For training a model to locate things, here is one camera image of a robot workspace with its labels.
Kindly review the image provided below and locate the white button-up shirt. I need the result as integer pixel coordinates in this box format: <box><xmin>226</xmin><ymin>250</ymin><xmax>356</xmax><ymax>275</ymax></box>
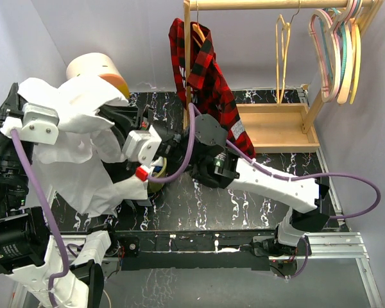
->
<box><xmin>18</xmin><ymin>74</ymin><xmax>148</xmax><ymax>218</ymax></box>

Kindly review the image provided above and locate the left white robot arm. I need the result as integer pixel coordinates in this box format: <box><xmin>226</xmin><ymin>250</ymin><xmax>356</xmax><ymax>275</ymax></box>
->
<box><xmin>0</xmin><ymin>83</ymin><xmax>120</xmax><ymax>307</ymax></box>

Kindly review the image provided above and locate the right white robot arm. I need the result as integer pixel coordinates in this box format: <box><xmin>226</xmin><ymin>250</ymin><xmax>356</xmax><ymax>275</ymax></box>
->
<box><xmin>101</xmin><ymin>105</ymin><xmax>329</xmax><ymax>257</ymax></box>

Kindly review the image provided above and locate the red black plaid shirt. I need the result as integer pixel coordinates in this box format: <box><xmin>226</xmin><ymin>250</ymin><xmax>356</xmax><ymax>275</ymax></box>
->
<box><xmin>169</xmin><ymin>18</ymin><xmax>256</xmax><ymax>158</ymax></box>

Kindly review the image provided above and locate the orange wooden hanger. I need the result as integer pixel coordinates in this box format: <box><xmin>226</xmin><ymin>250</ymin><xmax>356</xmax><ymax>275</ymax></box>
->
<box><xmin>192</xmin><ymin>1</ymin><xmax>206</xmax><ymax>47</ymax></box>

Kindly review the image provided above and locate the thin natural wooden hanger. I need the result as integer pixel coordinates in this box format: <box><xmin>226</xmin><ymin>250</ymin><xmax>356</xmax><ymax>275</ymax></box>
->
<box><xmin>275</xmin><ymin>1</ymin><xmax>301</xmax><ymax>105</ymax></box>

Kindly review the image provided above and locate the natural wide wooden hanger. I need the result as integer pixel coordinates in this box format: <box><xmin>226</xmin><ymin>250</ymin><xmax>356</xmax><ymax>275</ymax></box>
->
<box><xmin>327</xmin><ymin>0</ymin><xmax>375</xmax><ymax>105</ymax></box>

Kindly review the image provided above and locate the teal wooden hanger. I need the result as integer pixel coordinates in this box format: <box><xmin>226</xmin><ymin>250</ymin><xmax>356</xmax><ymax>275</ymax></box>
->
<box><xmin>317</xmin><ymin>1</ymin><xmax>362</xmax><ymax>105</ymax></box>

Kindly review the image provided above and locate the yellow wooden hanger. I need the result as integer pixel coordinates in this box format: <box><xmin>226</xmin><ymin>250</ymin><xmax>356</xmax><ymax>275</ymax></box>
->
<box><xmin>348</xmin><ymin>0</ymin><xmax>384</xmax><ymax>105</ymax></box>

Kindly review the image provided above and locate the black garment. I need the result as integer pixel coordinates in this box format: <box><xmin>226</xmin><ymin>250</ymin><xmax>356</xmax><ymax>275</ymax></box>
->
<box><xmin>103</xmin><ymin>160</ymin><xmax>140</xmax><ymax>184</ymax></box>

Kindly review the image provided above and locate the cream cylinder with coloured lid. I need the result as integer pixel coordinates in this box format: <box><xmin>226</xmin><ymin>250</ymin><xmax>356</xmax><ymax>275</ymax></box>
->
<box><xmin>66</xmin><ymin>53</ymin><xmax>130</xmax><ymax>99</ymax></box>

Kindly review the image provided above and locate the olive green laundry basket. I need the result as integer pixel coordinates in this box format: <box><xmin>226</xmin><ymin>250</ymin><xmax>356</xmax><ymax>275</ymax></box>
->
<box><xmin>146</xmin><ymin>157</ymin><xmax>167</xmax><ymax>194</ymax></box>

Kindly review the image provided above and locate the wooden clothes rack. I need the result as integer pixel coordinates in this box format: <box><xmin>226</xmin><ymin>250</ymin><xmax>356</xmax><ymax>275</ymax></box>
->
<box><xmin>184</xmin><ymin>1</ymin><xmax>372</xmax><ymax>153</ymax></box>

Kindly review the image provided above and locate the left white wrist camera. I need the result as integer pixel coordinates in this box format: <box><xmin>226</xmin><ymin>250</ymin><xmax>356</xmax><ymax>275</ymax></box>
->
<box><xmin>0</xmin><ymin>103</ymin><xmax>59</xmax><ymax>145</ymax></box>

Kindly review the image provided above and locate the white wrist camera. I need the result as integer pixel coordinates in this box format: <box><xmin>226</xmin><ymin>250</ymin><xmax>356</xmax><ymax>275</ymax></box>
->
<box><xmin>122</xmin><ymin>125</ymin><xmax>162</xmax><ymax>182</ymax></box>
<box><xmin>0</xmin><ymin>103</ymin><xmax>59</xmax><ymax>145</ymax></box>

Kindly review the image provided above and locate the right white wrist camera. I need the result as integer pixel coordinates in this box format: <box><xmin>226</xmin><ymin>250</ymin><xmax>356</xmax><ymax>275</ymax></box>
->
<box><xmin>122</xmin><ymin>125</ymin><xmax>162</xmax><ymax>182</ymax></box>

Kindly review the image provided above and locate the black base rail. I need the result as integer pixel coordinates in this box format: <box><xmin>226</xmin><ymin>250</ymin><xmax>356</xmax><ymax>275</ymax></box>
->
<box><xmin>80</xmin><ymin>229</ymin><xmax>312</xmax><ymax>273</ymax></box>

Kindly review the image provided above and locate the aluminium table frame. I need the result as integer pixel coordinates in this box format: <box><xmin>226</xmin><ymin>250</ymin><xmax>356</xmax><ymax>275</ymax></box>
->
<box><xmin>8</xmin><ymin>89</ymin><xmax>384</xmax><ymax>308</ymax></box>

